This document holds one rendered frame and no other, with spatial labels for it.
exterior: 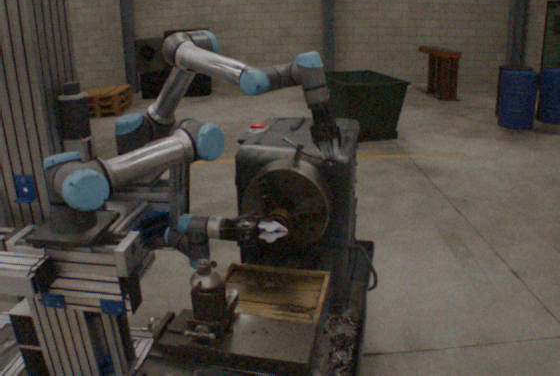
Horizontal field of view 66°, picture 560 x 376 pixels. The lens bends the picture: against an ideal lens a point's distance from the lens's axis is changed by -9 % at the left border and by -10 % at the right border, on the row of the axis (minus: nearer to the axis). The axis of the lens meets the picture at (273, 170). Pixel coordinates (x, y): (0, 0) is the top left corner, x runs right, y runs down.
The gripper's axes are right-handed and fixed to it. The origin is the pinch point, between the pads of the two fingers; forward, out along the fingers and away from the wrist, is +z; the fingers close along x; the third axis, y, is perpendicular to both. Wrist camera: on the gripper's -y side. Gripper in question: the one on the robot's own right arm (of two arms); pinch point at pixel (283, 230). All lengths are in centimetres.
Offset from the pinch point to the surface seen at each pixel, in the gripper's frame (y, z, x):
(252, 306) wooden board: 16.6, -6.9, -19.5
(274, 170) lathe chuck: -15.0, -6.3, 15.0
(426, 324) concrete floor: -101, 63, -108
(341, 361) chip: 4, 21, -49
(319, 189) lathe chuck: -15.0, 9.3, 9.0
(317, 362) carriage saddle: 42.9, 17.9, -15.5
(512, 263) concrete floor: -183, 132, -108
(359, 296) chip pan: -46, 24, -54
